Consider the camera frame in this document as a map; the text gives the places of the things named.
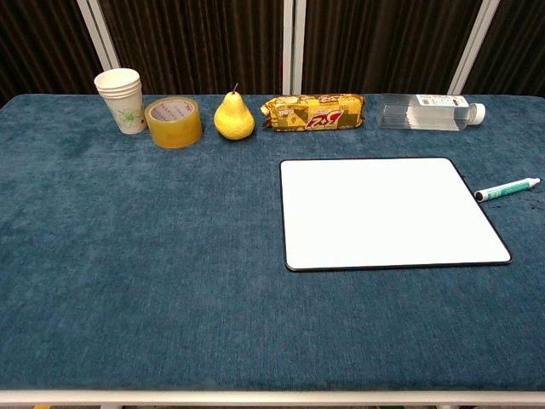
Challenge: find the white partition post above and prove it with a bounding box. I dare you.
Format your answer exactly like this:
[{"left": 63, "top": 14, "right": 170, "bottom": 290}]
[
  {"left": 282, "top": 0, "right": 307, "bottom": 96},
  {"left": 446, "top": 0, "right": 502, "bottom": 95},
  {"left": 76, "top": 0, "right": 129, "bottom": 95}
]

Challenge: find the clear brown packing tape roll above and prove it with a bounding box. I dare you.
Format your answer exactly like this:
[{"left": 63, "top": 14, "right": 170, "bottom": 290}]
[{"left": 144, "top": 96, "right": 204, "bottom": 150}]

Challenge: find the green marker pen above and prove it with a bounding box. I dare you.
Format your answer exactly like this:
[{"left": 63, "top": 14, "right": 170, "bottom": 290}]
[{"left": 473, "top": 176, "right": 542, "bottom": 203}]

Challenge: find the blue table cloth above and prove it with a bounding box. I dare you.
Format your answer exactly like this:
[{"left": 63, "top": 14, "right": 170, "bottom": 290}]
[{"left": 0, "top": 93, "right": 545, "bottom": 394}]

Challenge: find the white paper cup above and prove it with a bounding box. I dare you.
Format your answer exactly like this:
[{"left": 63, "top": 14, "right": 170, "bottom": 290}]
[
  {"left": 97, "top": 87, "right": 143, "bottom": 101},
  {"left": 95, "top": 83, "right": 142, "bottom": 97},
  {"left": 94, "top": 67, "right": 141, "bottom": 93}
]

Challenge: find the white table frame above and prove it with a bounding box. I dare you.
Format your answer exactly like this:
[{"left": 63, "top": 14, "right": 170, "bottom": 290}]
[{"left": 0, "top": 389, "right": 545, "bottom": 409}]

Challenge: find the dark corrugated partition panel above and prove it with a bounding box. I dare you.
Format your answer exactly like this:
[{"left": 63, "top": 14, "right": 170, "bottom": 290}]
[
  {"left": 462, "top": 0, "right": 545, "bottom": 96},
  {"left": 0, "top": 0, "right": 104, "bottom": 108},
  {"left": 100, "top": 0, "right": 286, "bottom": 96},
  {"left": 301, "top": 0, "right": 485, "bottom": 96}
]

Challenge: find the yellow biscuit packet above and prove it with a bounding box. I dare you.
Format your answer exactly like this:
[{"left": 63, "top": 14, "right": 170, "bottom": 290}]
[{"left": 260, "top": 94, "right": 367, "bottom": 131}]

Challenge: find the clear plastic water bottle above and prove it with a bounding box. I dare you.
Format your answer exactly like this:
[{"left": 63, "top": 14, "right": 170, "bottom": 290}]
[{"left": 376, "top": 93, "right": 487, "bottom": 133}]

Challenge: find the white drawing board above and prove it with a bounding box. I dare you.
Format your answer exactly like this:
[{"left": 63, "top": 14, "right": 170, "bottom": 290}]
[{"left": 278, "top": 157, "right": 513, "bottom": 273}]

